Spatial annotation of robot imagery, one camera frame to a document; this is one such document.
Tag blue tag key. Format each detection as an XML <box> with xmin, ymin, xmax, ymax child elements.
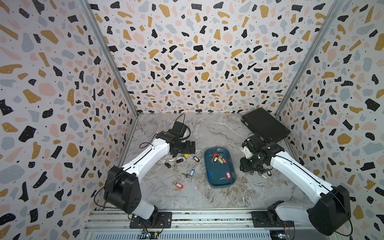
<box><xmin>183</xmin><ymin>169</ymin><xmax>195</xmax><ymax>178</ymax></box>

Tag teal storage box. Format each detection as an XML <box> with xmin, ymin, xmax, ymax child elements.
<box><xmin>204</xmin><ymin>147</ymin><xmax>237</xmax><ymax>188</ymax></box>

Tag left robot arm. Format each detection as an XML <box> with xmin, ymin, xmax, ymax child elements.
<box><xmin>104</xmin><ymin>131</ymin><xmax>196</xmax><ymax>220</ymax></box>

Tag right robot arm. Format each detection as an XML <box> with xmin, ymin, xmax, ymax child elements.
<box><xmin>240</xmin><ymin>139</ymin><xmax>351</xmax><ymax>236</ymax></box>

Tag black laptop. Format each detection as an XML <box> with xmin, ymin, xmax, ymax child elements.
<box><xmin>241</xmin><ymin>108</ymin><xmax>291</xmax><ymax>143</ymax></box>

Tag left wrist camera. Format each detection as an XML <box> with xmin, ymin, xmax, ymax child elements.
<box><xmin>172</xmin><ymin>121</ymin><xmax>191</xmax><ymax>141</ymax></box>

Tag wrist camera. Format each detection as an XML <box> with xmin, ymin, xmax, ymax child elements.
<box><xmin>172</xmin><ymin>121</ymin><xmax>191</xmax><ymax>141</ymax></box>
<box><xmin>242</xmin><ymin>135</ymin><xmax>266</xmax><ymax>159</ymax></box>

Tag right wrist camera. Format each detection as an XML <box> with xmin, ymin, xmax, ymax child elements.
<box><xmin>242</xmin><ymin>135</ymin><xmax>266</xmax><ymax>159</ymax></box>

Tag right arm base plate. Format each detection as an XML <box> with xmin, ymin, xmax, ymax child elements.
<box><xmin>251</xmin><ymin>211</ymin><xmax>295</xmax><ymax>228</ymax></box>

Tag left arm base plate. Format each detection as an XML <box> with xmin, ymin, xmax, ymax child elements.
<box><xmin>130</xmin><ymin>212</ymin><xmax>173</xmax><ymax>229</ymax></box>

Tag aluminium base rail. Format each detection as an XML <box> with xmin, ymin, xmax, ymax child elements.
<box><xmin>83</xmin><ymin>209</ymin><xmax>339</xmax><ymax>240</ymax></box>

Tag right aluminium corner post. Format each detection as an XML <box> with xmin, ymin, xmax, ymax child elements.
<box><xmin>275</xmin><ymin>0</ymin><xmax>345</xmax><ymax>119</ymax></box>

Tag aluminium corner post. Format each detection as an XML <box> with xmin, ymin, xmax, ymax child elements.
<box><xmin>275</xmin><ymin>0</ymin><xmax>345</xmax><ymax>119</ymax></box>
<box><xmin>78</xmin><ymin>0</ymin><xmax>139</xmax><ymax>119</ymax></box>

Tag left aluminium corner post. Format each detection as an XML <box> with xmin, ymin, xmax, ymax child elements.
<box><xmin>78</xmin><ymin>0</ymin><xmax>139</xmax><ymax>119</ymax></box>

